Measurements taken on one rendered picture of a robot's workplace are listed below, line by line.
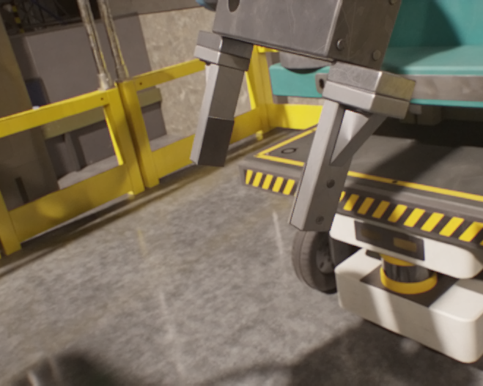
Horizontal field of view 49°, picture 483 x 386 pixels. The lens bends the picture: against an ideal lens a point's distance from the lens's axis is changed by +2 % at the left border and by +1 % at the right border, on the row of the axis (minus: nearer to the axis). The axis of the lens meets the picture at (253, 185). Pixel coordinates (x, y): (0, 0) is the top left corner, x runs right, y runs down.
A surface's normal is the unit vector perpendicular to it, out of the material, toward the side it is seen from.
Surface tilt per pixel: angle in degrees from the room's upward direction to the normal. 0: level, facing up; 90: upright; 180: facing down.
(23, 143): 90
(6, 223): 90
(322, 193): 97
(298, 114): 90
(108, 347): 0
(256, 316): 0
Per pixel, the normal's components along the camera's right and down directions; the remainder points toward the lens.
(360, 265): -0.16, -0.92
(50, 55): 0.73, 0.14
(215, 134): 0.55, 0.33
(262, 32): -0.80, -0.05
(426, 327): -0.73, 0.36
